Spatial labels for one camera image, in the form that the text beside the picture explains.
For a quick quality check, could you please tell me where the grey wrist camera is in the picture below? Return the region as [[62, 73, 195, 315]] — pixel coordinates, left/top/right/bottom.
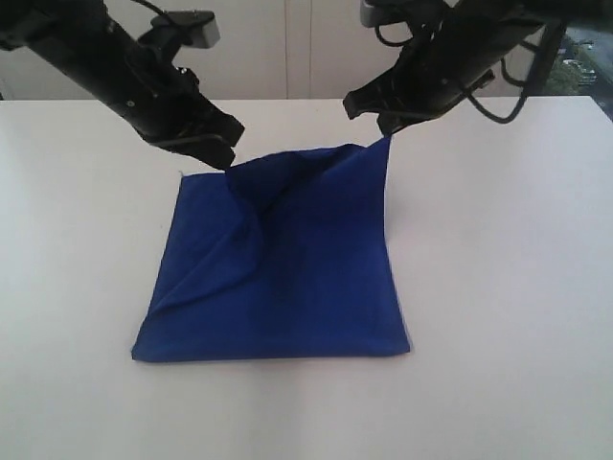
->
[[138, 11, 220, 49], [359, 0, 412, 28]]

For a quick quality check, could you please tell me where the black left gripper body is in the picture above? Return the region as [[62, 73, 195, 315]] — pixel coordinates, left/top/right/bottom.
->
[[85, 28, 211, 153]]

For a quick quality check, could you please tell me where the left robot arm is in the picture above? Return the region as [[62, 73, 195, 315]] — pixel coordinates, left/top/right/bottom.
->
[[1, 1, 244, 171]]

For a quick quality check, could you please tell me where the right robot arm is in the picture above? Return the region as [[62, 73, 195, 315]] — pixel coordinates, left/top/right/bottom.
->
[[343, 0, 612, 136]]

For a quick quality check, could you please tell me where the blue towel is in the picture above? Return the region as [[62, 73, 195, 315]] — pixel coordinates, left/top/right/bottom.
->
[[131, 137, 410, 363]]

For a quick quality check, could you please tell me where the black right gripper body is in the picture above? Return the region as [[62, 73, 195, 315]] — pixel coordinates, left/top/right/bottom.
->
[[384, 13, 527, 127]]

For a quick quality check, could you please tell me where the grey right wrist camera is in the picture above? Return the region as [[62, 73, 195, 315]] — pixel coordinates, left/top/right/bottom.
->
[[359, 0, 412, 28]]

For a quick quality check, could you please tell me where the black window frame post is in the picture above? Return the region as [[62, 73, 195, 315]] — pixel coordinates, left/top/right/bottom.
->
[[521, 22, 567, 97]]

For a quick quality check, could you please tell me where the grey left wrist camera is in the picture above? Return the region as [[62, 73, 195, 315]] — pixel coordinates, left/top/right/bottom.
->
[[138, 11, 220, 49]]

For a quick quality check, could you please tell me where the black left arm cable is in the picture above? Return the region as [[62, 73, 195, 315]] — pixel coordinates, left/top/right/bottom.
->
[[136, 0, 173, 25]]

